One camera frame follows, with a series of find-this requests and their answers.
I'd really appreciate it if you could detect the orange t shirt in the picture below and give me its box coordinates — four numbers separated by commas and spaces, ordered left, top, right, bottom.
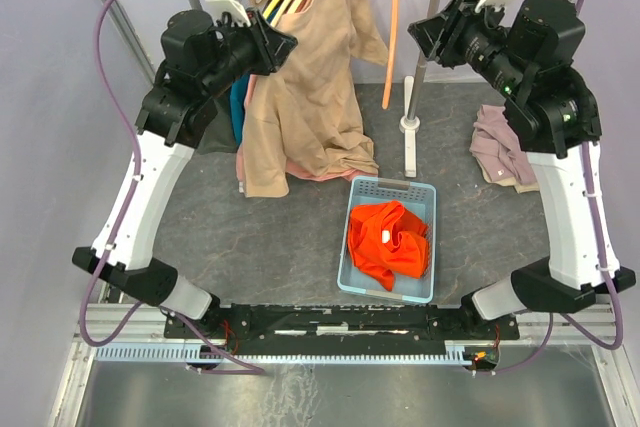
347, 200, 431, 292

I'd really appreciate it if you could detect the dark grey t shirt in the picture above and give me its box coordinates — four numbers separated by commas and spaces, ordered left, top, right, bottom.
197, 97, 239, 155

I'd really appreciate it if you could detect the aluminium frame rail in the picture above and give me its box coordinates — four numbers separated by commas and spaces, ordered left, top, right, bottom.
86, 304, 616, 346

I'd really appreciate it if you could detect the light blue cable duct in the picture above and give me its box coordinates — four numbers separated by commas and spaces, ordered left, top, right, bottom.
93, 341, 474, 363

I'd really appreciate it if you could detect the pink t shirt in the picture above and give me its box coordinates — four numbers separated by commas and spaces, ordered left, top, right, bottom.
236, 75, 358, 194

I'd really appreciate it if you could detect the cream folded t shirt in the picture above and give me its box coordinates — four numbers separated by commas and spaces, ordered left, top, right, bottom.
480, 166, 539, 194

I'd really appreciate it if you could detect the orange plastic hanger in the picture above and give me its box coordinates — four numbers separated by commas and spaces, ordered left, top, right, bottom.
381, 0, 400, 110

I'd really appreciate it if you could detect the yellow plastic hanger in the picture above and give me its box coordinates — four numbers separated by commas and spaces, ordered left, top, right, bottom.
263, 0, 283, 19

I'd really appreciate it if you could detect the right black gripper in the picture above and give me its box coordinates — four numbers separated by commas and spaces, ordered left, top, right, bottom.
406, 0, 529, 100

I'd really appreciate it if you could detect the purple cable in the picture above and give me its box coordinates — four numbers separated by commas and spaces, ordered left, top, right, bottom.
469, 0, 625, 376
79, 0, 266, 377

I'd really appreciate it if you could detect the lilac t shirt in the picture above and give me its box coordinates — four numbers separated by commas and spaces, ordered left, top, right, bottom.
469, 105, 537, 185

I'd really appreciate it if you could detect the teal blue t shirt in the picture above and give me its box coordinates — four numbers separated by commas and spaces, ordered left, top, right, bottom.
229, 0, 270, 145

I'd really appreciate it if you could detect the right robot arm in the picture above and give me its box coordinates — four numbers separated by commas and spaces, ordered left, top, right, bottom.
408, 0, 636, 338

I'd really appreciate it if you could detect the light blue plastic basket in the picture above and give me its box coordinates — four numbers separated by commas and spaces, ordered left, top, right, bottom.
337, 176, 437, 304

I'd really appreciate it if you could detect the beige t shirt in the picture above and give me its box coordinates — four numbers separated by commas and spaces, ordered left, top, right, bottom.
241, 0, 388, 198

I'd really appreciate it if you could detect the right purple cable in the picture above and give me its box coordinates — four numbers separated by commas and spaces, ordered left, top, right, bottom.
469, 0, 625, 376

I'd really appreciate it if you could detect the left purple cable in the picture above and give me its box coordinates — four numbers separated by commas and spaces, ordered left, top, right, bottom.
79, 0, 266, 377

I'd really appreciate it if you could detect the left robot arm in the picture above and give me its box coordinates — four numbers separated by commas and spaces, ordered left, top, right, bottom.
72, 9, 298, 337

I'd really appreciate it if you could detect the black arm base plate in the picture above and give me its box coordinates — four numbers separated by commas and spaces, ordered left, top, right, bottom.
193, 304, 515, 357

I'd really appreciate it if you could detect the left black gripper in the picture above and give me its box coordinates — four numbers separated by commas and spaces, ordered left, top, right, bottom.
202, 7, 300, 98

